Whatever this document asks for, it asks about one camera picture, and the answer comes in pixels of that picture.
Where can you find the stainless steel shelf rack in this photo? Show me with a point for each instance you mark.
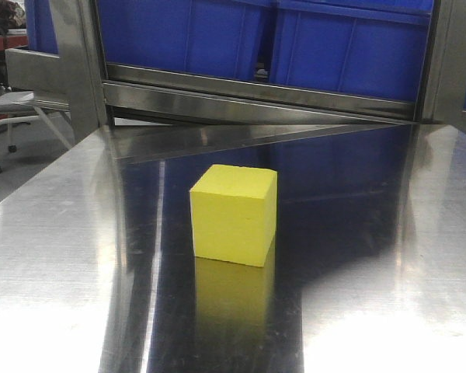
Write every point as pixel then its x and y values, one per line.
pixel 79 79

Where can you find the yellow foam cube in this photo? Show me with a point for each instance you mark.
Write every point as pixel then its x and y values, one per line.
pixel 233 214

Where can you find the blue plastic bin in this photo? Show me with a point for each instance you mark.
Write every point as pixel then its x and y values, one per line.
pixel 215 38
pixel 363 48

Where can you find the blue bin far left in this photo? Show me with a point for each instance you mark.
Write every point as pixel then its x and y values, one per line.
pixel 39 27

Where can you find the grey office chair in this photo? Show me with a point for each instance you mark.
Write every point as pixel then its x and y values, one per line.
pixel 26 106

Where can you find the blue plastic bin right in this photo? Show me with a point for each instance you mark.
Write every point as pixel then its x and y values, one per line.
pixel 363 48

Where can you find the blue plastic bin left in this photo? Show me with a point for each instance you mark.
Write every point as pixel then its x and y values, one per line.
pixel 215 38

